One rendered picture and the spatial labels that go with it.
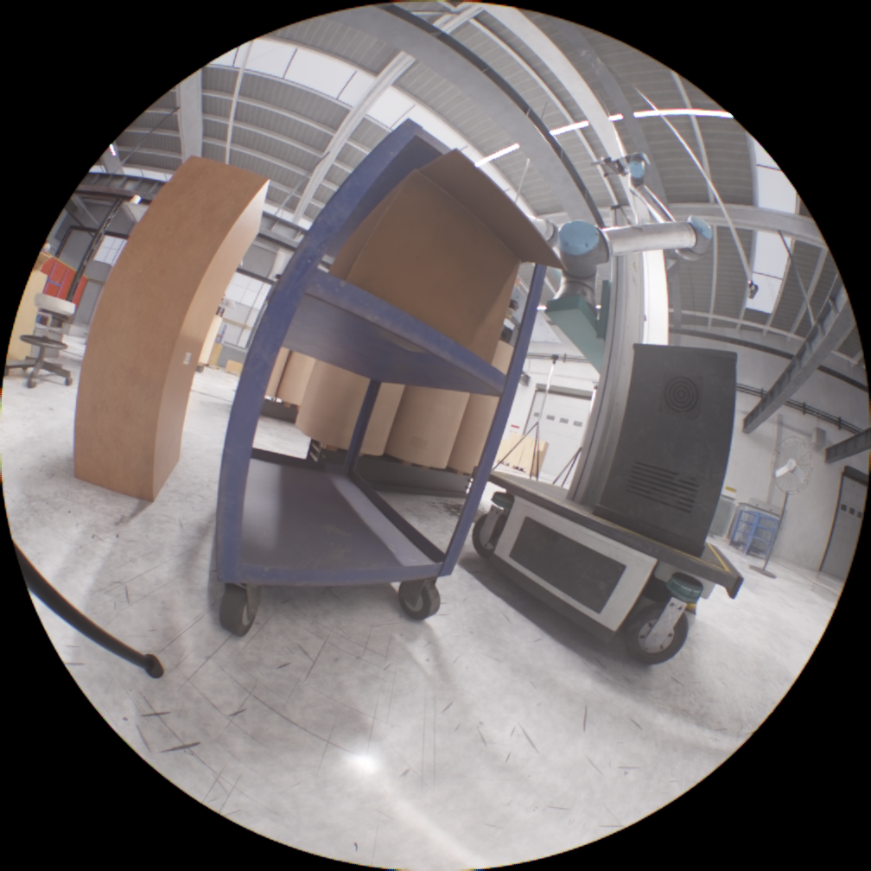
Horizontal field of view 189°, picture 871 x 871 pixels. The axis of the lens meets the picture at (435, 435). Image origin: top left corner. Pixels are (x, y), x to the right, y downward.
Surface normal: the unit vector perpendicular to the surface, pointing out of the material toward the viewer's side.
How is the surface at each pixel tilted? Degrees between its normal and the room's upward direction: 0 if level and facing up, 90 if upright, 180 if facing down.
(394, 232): 90
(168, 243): 90
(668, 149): 174
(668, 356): 90
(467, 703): 0
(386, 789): 0
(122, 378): 90
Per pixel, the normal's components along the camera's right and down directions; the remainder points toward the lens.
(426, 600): -0.65, -0.19
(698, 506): -0.80, -0.25
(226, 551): 0.59, 0.22
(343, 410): 0.35, 0.14
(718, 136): -0.25, 0.97
